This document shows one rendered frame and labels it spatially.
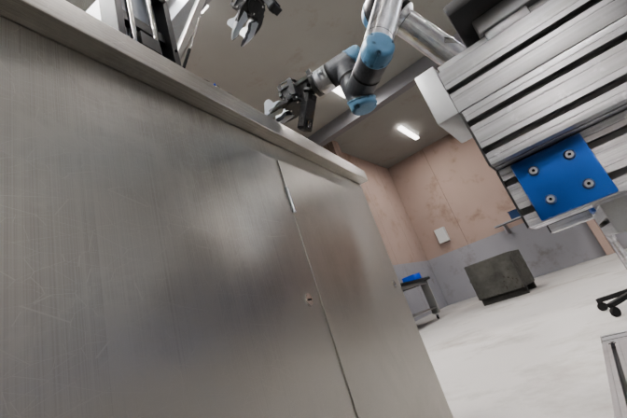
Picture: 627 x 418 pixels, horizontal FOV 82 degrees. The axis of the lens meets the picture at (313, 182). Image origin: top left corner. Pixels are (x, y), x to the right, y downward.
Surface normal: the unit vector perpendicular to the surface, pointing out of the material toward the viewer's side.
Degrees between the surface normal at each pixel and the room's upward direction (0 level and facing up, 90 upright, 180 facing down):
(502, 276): 90
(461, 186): 90
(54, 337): 90
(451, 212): 90
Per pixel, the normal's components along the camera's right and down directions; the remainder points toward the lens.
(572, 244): -0.59, -0.12
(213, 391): 0.82, -0.44
